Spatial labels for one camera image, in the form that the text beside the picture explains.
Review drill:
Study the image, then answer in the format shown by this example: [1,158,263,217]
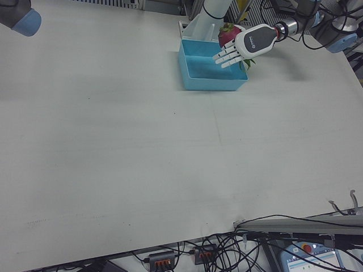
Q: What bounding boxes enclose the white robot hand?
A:
[212,24,280,69]

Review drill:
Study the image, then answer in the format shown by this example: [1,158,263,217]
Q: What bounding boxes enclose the pink dragon fruit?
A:
[217,23,258,71]

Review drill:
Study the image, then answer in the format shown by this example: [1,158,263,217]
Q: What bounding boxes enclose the empty light blue plastic bin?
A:
[178,39,250,92]

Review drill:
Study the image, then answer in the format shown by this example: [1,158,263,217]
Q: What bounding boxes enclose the grey vent grille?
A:
[67,0,145,9]

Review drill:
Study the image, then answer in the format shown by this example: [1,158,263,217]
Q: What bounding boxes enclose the black hub with orange ports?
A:
[149,250,175,270]
[194,246,219,266]

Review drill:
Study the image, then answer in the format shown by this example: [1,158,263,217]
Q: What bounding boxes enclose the teach pendant with red button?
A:
[279,239,352,272]

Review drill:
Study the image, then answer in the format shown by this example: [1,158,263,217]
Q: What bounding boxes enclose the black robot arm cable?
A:
[299,0,363,50]

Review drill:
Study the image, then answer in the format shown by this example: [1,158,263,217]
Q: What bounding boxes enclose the white robot mount stand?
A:
[178,0,244,42]

